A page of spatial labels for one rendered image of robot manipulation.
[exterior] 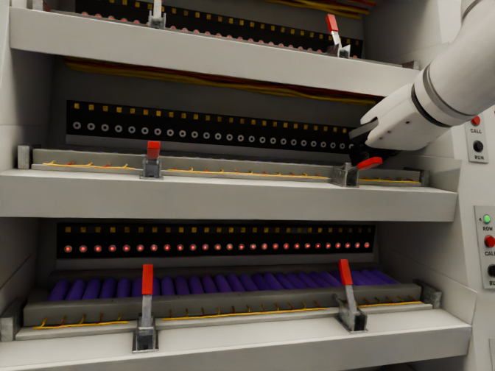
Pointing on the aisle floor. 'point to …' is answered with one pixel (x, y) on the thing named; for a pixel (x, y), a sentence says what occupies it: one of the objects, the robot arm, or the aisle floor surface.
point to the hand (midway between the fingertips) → (368, 153)
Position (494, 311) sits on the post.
